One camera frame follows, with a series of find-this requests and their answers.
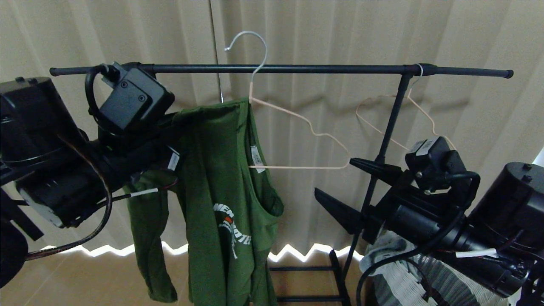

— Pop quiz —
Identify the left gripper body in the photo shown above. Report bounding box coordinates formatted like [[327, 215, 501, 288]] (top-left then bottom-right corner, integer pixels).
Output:
[[98, 113, 187, 188]]

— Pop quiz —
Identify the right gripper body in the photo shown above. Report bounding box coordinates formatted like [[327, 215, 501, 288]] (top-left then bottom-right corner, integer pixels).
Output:
[[360, 172, 451, 247]]

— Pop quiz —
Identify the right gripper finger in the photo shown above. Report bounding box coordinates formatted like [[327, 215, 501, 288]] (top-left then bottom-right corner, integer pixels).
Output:
[[314, 187, 367, 235], [349, 157, 403, 186]]

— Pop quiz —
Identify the pink clothes hanger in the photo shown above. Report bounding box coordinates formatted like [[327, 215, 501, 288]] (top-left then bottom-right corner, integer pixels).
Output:
[[356, 64, 457, 152], [224, 31, 351, 171]]

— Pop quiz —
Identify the green long-sleeved shirt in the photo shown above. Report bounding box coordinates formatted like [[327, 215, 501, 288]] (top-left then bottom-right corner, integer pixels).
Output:
[[123, 98, 284, 306]]

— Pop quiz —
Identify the white laundry basket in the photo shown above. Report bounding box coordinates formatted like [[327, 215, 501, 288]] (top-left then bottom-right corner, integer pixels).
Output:
[[361, 251, 510, 306]]

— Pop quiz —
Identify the black clothes rack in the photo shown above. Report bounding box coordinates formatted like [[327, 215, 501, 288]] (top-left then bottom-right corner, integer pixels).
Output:
[[50, 62, 514, 306]]

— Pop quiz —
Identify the blue-grey garment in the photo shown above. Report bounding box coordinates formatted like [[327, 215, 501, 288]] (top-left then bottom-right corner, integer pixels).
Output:
[[359, 231, 412, 275]]

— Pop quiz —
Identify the beige curtain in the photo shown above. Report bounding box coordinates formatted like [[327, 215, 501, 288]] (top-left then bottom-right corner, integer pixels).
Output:
[[0, 0, 544, 262]]

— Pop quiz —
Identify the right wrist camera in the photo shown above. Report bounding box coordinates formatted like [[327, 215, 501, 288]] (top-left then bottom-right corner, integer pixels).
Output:
[[405, 136, 481, 197]]

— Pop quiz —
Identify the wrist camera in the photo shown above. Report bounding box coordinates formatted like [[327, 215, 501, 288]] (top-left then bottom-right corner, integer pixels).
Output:
[[84, 62, 176, 130], [405, 136, 481, 197]]

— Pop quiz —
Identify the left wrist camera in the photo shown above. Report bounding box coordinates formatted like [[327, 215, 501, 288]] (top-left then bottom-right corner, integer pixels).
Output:
[[84, 62, 176, 130]]

